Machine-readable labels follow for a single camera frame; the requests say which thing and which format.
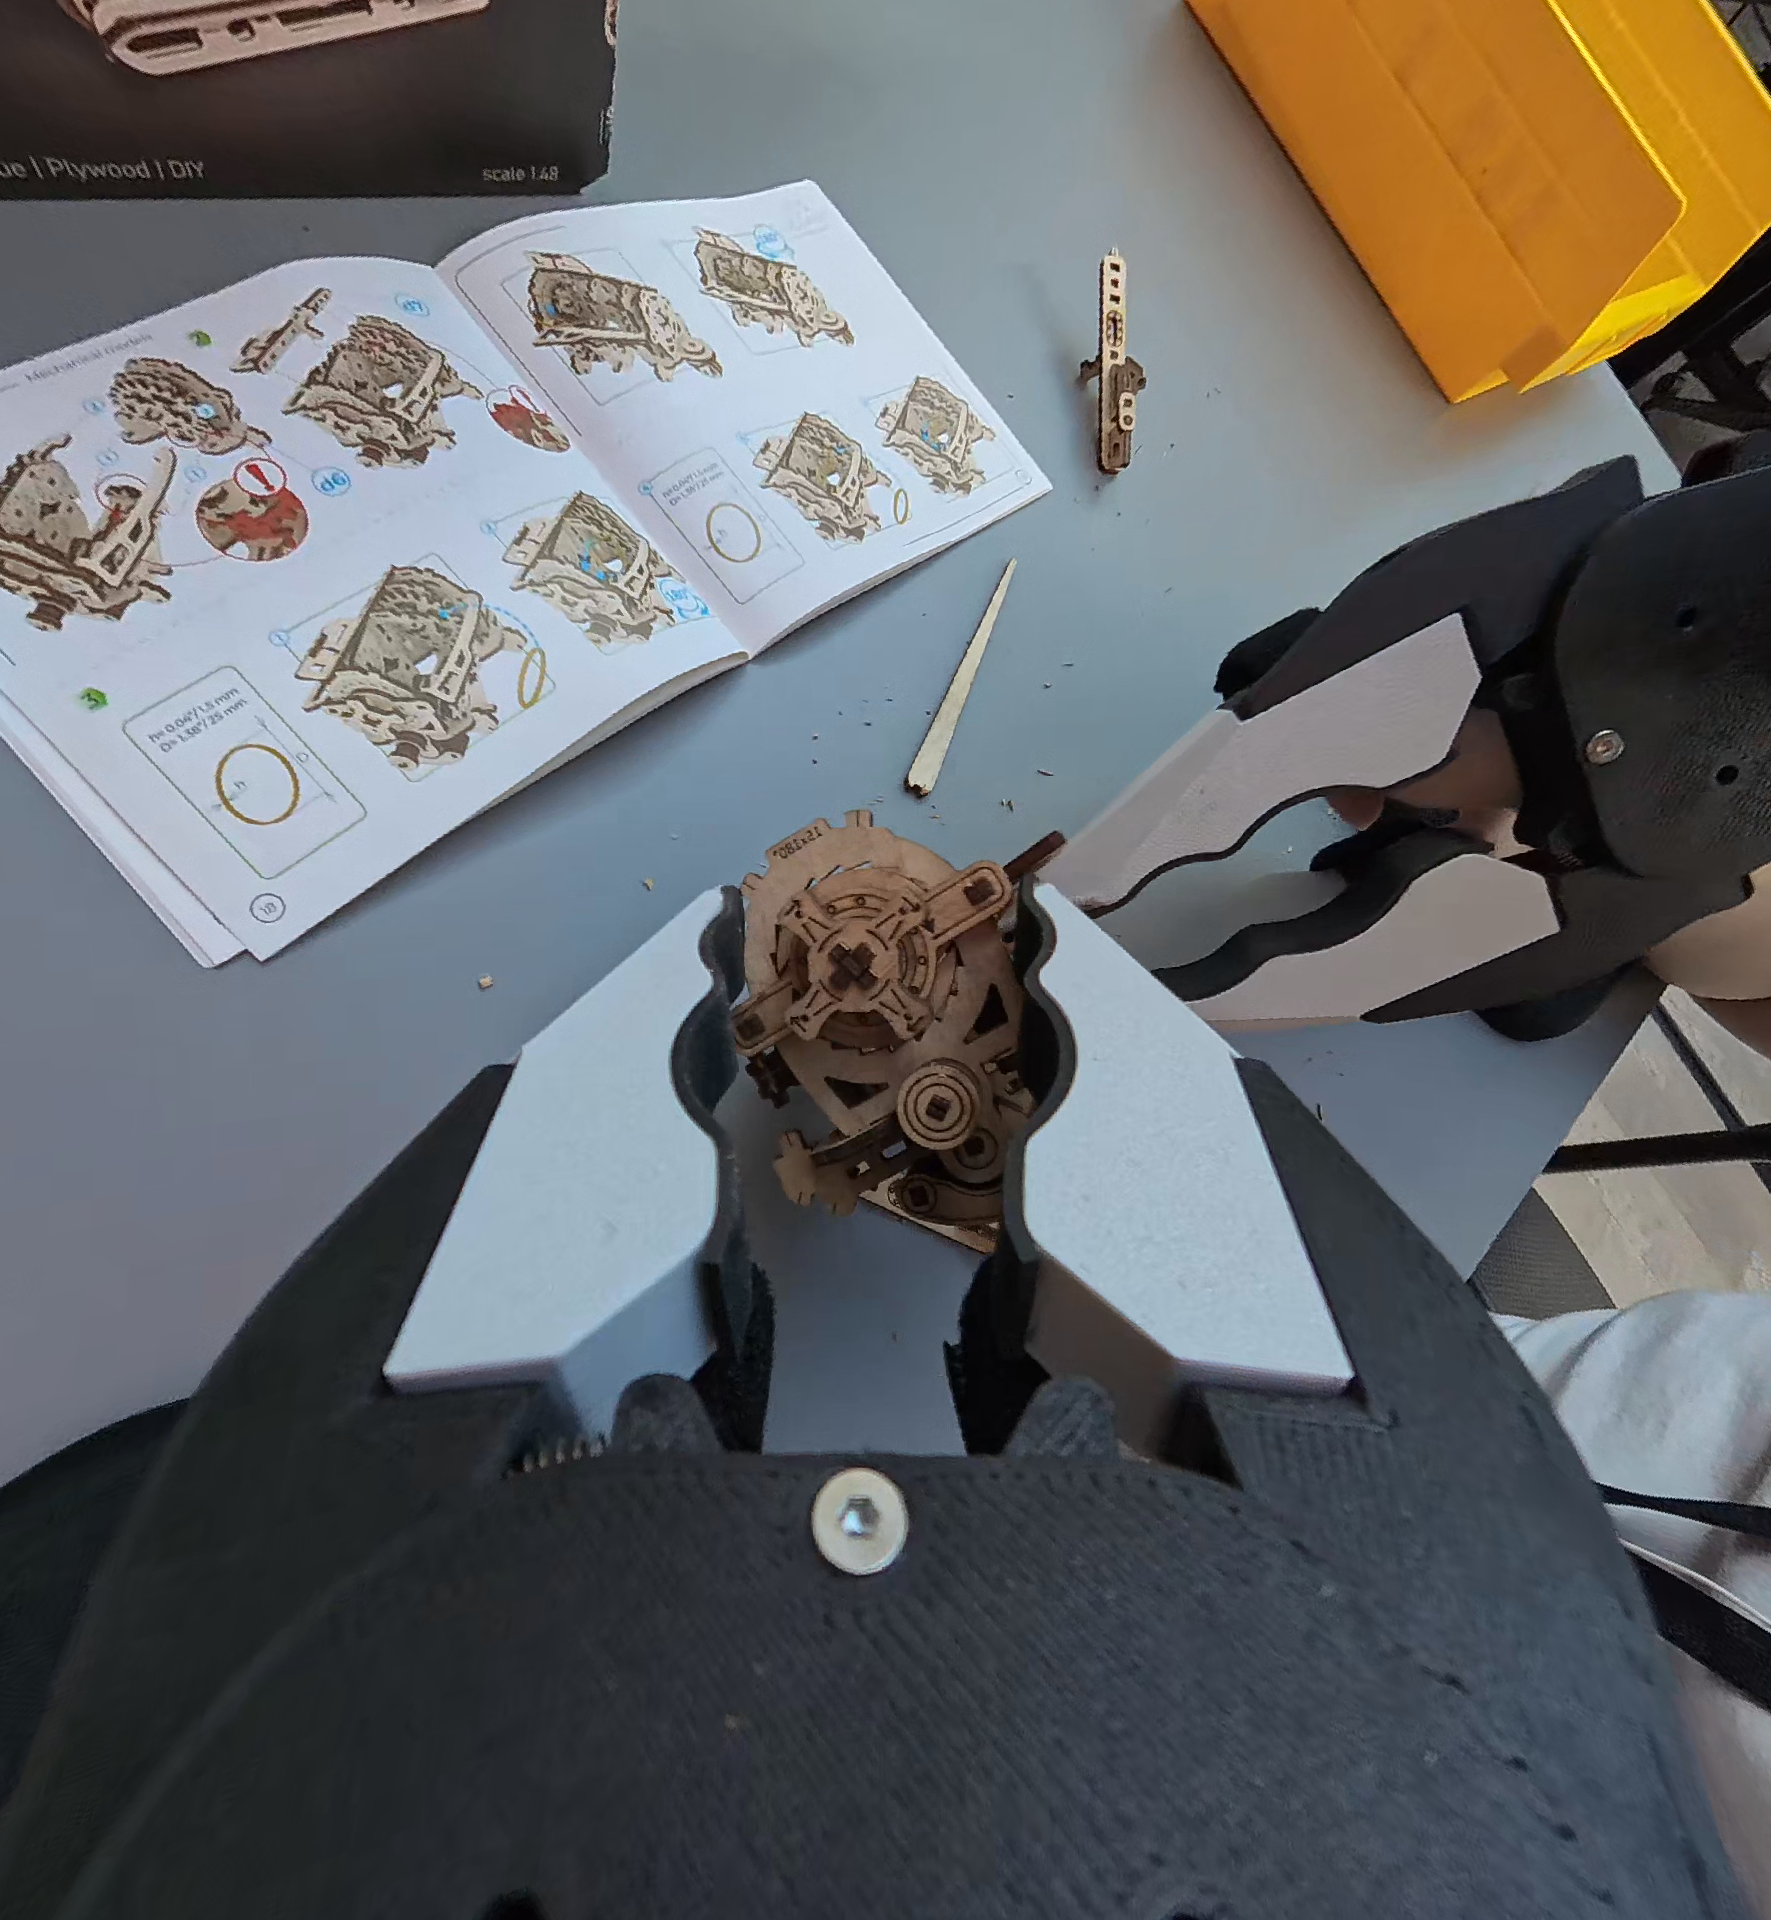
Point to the small wooden lever part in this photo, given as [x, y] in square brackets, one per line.
[1118, 391]

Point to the open instruction booklet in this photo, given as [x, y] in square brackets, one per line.
[77, 677]

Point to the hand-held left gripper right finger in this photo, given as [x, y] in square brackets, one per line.
[1169, 1200]

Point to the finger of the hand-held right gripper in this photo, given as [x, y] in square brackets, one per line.
[1424, 946]
[1304, 736]

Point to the thin wooden stick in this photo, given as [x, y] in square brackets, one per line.
[960, 683]

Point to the yellow plastic bin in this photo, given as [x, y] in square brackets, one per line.
[1424, 180]

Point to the black model kit box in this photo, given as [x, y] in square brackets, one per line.
[376, 121]

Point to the person's right hand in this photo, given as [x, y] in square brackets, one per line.
[1456, 781]

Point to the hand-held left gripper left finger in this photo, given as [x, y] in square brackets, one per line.
[570, 1200]

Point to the person's right forearm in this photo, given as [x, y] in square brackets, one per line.
[1770, 1036]

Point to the wooden mechanical model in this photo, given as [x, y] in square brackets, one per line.
[856, 977]

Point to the grey desk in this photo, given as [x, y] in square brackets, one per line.
[149, 1126]

